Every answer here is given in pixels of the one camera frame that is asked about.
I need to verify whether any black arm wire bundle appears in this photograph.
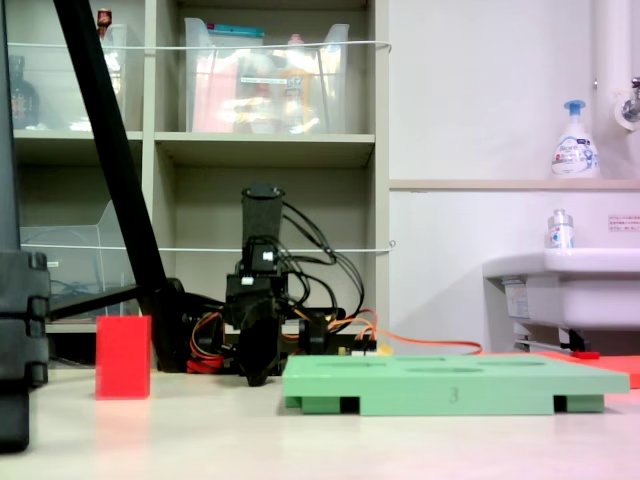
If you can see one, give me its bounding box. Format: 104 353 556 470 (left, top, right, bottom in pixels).
277 199 367 324

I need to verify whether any white pump soap bottle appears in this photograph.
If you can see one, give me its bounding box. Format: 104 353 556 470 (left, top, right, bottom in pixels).
551 99 601 180

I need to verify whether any black tripod leg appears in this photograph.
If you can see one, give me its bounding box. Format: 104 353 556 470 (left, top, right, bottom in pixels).
52 0 189 374

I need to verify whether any clear empty plastic bin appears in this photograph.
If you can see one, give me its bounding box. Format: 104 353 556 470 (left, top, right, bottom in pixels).
19 199 142 324

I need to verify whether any beige shelf unit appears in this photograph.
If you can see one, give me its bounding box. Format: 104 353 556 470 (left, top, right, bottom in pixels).
0 0 392 372

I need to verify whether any notched black tripod stack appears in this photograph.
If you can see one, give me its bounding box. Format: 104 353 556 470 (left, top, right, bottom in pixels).
0 249 52 454

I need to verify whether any circuit board with wires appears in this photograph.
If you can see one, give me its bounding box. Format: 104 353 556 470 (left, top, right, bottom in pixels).
337 343 380 359

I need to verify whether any clear bin with bottle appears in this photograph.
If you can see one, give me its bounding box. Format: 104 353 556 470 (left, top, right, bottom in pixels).
7 23 132 132

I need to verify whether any dark glass bottle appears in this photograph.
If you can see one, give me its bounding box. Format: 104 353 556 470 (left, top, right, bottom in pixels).
7 54 41 130

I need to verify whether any small clear sanitizer bottle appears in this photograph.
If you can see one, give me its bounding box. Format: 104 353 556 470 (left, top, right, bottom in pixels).
545 208 576 250

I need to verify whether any clear bin with supplies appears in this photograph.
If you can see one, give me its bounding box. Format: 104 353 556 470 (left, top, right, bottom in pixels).
183 17 351 135

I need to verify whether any green shape-hole board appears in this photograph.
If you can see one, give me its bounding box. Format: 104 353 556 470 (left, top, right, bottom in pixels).
282 353 631 417

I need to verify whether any orange wire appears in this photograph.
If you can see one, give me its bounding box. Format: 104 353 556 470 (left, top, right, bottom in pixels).
327 308 485 357

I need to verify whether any red square block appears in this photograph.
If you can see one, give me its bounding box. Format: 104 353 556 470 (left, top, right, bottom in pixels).
94 314 153 401

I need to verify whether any red-print wall sticker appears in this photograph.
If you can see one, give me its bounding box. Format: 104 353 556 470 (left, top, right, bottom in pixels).
607 214 640 233

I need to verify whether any white cord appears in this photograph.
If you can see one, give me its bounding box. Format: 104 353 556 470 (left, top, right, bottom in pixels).
19 240 397 254
7 40 393 54

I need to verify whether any metal faucet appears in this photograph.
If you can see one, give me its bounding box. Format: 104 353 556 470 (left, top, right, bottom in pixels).
612 77 640 132

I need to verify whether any black tripod brace bar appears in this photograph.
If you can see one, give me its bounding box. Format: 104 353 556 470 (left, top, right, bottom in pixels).
48 283 142 322

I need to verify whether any white sink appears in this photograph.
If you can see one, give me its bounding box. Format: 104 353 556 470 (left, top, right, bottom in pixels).
482 248 640 352

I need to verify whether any orange flat block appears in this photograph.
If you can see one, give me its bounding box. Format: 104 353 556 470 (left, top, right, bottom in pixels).
479 351 640 390

